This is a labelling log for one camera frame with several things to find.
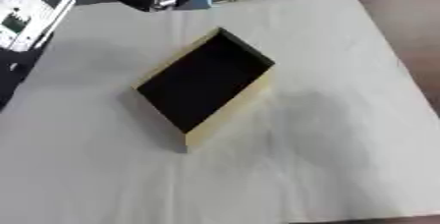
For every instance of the silver metal left robot arm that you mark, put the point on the silver metal left robot arm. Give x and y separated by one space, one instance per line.
34 11

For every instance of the tan cardboard box black inside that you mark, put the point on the tan cardboard box black inside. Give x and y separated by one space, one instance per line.
203 80

